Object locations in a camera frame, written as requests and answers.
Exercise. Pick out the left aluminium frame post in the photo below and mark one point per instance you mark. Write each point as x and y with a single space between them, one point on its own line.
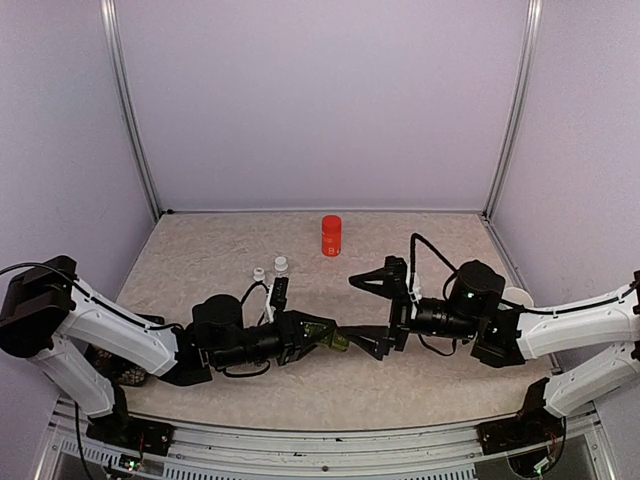
109 16

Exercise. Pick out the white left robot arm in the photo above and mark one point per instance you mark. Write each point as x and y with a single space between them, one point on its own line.
47 307

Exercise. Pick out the front aluminium rail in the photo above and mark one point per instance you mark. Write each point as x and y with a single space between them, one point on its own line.
199 451

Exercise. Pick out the red cylindrical can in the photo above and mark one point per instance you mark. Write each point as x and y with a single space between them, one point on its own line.
331 235

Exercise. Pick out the light blue mug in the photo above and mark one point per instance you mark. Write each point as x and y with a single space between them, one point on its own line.
518 296

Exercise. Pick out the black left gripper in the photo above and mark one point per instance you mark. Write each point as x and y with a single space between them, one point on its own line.
290 332

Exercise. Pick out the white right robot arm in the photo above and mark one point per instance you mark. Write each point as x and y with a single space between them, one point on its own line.
504 334

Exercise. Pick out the small white pill bottle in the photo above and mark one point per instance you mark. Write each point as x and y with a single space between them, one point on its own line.
281 266

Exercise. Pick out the aluminium frame post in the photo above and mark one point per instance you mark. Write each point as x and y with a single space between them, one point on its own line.
517 107
109 16

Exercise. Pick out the black square tray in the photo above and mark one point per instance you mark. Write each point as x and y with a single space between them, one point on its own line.
119 370

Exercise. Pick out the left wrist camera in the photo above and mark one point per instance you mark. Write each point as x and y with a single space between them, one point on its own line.
276 298

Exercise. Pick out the green pill organizer box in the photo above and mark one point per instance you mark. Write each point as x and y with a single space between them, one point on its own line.
327 336

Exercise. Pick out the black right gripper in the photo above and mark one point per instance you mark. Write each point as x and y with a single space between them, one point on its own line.
383 336

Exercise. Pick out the right aluminium frame post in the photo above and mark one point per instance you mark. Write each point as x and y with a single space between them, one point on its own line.
517 107

